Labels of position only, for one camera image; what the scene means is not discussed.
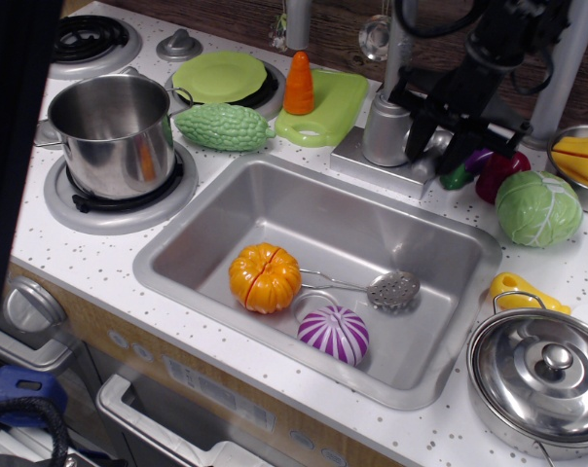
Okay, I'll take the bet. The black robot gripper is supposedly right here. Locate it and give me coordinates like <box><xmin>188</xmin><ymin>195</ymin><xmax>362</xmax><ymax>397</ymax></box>
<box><xmin>389</xmin><ymin>62</ymin><xmax>532</xmax><ymax>175</ymax></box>

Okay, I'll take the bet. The purple toy eggplant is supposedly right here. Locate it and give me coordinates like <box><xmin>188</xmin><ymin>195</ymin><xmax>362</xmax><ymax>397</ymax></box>
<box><xmin>439</xmin><ymin>149</ymin><xmax>494</xmax><ymax>191</ymax></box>

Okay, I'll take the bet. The red toy bell pepper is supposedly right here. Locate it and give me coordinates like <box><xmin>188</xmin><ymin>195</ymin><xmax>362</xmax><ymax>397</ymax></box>
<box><xmin>475</xmin><ymin>152</ymin><xmax>532</xmax><ymax>204</ymax></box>

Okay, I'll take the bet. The silver toy faucet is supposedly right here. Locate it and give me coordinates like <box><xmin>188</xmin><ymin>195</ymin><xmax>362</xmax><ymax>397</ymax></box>
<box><xmin>330</xmin><ymin>13</ymin><xmax>452</xmax><ymax>199</ymax></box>

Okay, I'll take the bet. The green plastic cutting board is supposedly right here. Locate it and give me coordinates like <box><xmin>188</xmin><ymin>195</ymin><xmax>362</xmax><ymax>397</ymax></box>
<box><xmin>275</xmin><ymin>69</ymin><xmax>369</xmax><ymax>148</ymax></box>

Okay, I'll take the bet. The green toy cabbage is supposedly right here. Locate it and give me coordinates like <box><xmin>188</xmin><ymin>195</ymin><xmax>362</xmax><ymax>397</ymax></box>
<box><xmin>495</xmin><ymin>171</ymin><xmax>583</xmax><ymax>248</ymax></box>

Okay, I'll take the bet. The hanging clear ladle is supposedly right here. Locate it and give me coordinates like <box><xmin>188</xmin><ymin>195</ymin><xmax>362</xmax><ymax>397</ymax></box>
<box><xmin>358</xmin><ymin>0</ymin><xmax>391</xmax><ymax>62</ymax></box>

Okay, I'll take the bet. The yellow toy fruit in bowl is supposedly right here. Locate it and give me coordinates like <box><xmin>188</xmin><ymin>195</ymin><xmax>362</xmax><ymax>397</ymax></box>
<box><xmin>551</xmin><ymin>136</ymin><xmax>588</xmax><ymax>187</ymax></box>

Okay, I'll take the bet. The orange toy carrot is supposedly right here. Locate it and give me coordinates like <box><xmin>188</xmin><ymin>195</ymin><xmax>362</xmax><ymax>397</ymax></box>
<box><xmin>283</xmin><ymin>51</ymin><xmax>314</xmax><ymax>116</ymax></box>

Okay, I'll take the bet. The metal slotted skimmer spoon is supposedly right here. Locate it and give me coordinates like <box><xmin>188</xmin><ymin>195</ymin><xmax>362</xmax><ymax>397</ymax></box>
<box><xmin>300</xmin><ymin>269</ymin><xmax>421</xmax><ymax>309</ymax></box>

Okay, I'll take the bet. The steel bowl at right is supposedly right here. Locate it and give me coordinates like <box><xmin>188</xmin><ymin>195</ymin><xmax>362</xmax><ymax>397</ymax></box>
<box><xmin>547</xmin><ymin>125</ymin><xmax>588</xmax><ymax>212</ymax></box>

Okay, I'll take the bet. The silver sink basin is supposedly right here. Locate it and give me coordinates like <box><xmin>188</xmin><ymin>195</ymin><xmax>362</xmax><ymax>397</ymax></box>
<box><xmin>133</xmin><ymin>155</ymin><xmax>502</xmax><ymax>410</ymax></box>

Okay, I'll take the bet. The back right stove burner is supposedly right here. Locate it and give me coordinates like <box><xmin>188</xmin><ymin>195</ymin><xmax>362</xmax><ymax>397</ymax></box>
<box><xmin>164</xmin><ymin>58</ymin><xmax>288</xmax><ymax>122</ymax></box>

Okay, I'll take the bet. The stove burner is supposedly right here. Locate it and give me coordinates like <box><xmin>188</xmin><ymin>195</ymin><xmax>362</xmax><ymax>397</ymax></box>
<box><xmin>44</xmin><ymin>142</ymin><xmax>199</xmax><ymax>235</ymax></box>
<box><xmin>164</xmin><ymin>58</ymin><xmax>288</xmax><ymax>122</ymax></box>
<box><xmin>49</xmin><ymin>15</ymin><xmax>142</xmax><ymax>81</ymax></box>

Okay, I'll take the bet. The green bitter melon toy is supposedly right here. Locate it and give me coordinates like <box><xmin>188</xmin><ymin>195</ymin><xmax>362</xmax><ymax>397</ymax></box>
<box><xmin>174</xmin><ymin>103</ymin><xmax>276</xmax><ymax>152</ymax></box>

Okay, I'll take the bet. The purple striped toy onion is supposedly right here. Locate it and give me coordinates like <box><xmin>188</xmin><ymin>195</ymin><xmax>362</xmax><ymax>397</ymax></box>
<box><xmin>297</xmin><ymin>305</ymin><xmax>370</xmax><ymax>366</ymax></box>

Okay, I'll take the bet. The orange toy pumpkin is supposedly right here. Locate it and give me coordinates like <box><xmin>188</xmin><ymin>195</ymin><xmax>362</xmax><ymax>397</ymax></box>
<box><xmin>229</xmin><ymin>242</ymin><xmax>302</xmax><ymax>314</ymax></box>

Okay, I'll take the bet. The green plastic plate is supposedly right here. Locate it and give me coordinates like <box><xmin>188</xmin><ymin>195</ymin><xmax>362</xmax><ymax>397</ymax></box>
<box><xmin>172</xmin><ymin>51</ymin><xmax>268</xmax><ymax>103</ymax></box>

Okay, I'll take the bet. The steel pot with lid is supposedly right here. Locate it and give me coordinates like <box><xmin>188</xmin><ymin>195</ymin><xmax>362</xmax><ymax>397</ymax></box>
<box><xmin>466</xmin><ymin>303</ymin><xmax>588</xmax><ymax>466</ymax></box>

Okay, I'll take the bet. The grey stove knob top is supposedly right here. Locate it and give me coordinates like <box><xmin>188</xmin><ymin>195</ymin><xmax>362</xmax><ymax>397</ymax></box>
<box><xmin>156</xmin><ymin>29</ymin><xmax>202</xmax><ymax>62</ymax></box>

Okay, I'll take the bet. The steel pot on burner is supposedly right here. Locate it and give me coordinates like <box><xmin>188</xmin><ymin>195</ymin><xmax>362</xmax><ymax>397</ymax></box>
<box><xmin>34</xmin><ymin>73</ymin><xmax>194</xmax><ymax>200</ymax></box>

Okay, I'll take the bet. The back left stove burner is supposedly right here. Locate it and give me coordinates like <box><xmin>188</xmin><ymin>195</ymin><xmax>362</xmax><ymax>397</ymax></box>
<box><xmin>49</xmin><ymin>15</ymin><xmax>142</xmax><ymax>81</ymax></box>

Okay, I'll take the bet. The front right stove burner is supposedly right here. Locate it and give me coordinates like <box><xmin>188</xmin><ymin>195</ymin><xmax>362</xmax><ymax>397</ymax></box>
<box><xmin>44</xmin><ymin>142</ymin><xmax>199</xmax><ymax>235</ymax></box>

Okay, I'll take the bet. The dark foreground pole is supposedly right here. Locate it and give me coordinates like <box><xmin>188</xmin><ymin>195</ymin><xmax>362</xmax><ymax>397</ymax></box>
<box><xmin>0</xmin><ymin>1</ymin><xmax>62</xmax><ymax>303</ymax></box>

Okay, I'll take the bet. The grey oven dial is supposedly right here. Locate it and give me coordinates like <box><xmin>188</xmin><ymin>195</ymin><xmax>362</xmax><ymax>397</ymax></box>
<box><xmin>0</xmin><ymin>275</ymin><xmax>66</xmax><ymax>349</ymax></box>

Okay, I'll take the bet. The blue clamp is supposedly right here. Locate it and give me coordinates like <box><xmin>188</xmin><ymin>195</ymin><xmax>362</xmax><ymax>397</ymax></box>
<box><xmin>0</xmin><ymin>366</ymin><xmax>68</xmax><ymax>437</ymax></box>

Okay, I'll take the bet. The grey support post right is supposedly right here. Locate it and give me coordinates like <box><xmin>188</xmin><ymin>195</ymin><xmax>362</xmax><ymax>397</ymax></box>
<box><xmin>522</xmin><ymin>0</ymin><xmax>588</xmax><ymax>150</ymax></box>

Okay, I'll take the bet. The grey support post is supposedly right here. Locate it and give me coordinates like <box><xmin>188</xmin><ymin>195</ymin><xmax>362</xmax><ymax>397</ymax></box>
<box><xmin>285</xmin><ymin>0</ymin><xmax>312</xmax><ymax>51</ymax></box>
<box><xmin>522</xmin><ymin>0</ymin><xmax>588</xmax><ymax>150</ymax></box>

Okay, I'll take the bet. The grey support post middle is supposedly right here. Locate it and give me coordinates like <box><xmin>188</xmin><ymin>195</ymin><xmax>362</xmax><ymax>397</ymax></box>
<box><xmin>285</xmin><ymin>0</ymin><xmax>312</xmax><ymax>51</ymax></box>

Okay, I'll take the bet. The oven door handle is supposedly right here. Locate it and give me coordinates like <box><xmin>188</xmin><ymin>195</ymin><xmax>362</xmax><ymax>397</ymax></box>
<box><xmin>97</xmin><ymin>375</ymin><xmax>270</xmax><ymax>466</ymax></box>

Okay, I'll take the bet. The black braided cable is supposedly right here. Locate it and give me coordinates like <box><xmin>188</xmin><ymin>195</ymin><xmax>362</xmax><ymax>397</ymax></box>
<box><xmin>0</xmin><ymin>393</ymin><xmax>71</xmax><ymax>467</ymax></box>

